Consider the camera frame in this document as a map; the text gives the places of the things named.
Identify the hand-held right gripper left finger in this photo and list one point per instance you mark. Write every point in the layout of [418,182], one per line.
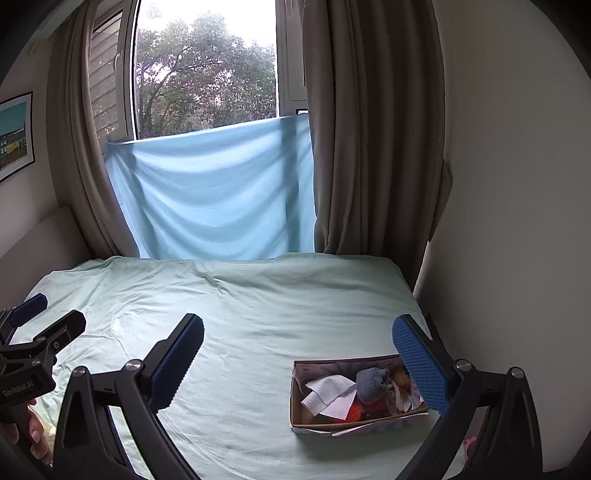
[178,364]

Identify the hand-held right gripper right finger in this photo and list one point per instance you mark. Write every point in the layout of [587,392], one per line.
[420,364]

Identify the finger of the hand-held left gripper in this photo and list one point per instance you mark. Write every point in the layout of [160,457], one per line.
[64,330]
[28,308]

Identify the brown plush toy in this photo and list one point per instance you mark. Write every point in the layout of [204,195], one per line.
[400,378]

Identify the grey sock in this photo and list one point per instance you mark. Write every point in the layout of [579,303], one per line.
[371,385]

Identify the orange plush toy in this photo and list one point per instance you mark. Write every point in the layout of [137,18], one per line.
[358,410]

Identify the white cloth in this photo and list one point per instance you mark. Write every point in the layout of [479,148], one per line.
[328,392]

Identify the cardboard box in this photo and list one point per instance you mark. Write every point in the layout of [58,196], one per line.
[314,427]

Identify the person's left hand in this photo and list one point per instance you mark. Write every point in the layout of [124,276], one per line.
[37,438]

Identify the beige headboard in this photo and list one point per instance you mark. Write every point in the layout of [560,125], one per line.
[41,240]

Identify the pink fabric piece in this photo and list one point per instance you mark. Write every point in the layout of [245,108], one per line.
[468,445]

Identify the light blue hanging cloth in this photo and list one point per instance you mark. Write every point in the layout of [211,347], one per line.
[207,194]

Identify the brown curtain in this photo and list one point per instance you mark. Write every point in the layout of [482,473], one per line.
[369,138]
[78,138]

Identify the window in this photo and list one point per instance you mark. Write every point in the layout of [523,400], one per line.
[203,69]

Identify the framed wall poster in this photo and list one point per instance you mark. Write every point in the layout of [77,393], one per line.
[16,134]

